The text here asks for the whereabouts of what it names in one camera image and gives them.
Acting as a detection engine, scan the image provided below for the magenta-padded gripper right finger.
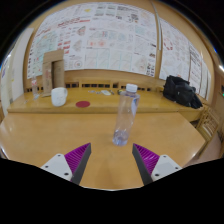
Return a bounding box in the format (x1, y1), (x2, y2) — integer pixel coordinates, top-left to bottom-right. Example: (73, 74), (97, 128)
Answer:
(131, 143), (184, 186)

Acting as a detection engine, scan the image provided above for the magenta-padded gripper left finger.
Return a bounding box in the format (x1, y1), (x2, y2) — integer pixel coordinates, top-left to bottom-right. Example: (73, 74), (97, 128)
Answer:
(40, 142), (92, 186)

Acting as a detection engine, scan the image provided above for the clear plastic water bottle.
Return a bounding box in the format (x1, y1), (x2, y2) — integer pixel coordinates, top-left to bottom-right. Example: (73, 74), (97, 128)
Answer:
(112, 83), (141, 147)

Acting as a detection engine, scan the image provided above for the flat round red coaster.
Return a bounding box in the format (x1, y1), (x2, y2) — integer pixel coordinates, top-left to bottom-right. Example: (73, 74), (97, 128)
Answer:
(75, 100), (91, 109)

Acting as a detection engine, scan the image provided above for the white mug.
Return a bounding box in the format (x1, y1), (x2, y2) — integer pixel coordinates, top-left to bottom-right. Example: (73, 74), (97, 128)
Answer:
(50, 86), (69, 108)

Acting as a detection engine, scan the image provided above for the wooden chair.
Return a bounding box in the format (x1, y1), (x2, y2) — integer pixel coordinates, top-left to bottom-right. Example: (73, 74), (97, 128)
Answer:
(194, 106), (223, 158)

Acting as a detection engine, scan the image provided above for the black bag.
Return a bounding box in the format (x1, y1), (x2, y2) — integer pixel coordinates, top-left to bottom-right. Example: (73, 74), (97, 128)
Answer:
(162, 75), (204, 110)

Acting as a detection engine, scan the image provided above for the small red-labelled clear bottle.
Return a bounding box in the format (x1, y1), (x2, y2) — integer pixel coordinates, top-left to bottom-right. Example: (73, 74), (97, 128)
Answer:
(30, 74), (41, 101)

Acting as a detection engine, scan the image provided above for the brown cardboard box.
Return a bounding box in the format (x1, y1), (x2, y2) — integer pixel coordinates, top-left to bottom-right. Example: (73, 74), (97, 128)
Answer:
(41, 49), (66, 98)

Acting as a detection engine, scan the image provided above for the narrow white printed wall poster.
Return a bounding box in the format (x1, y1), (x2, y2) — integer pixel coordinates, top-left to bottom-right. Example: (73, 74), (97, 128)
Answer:
(158, 18), (212, 101)

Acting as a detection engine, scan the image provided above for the wide white printed wall poster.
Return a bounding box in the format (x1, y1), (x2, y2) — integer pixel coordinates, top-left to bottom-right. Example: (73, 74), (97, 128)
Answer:
(26, 2), (158, 79)

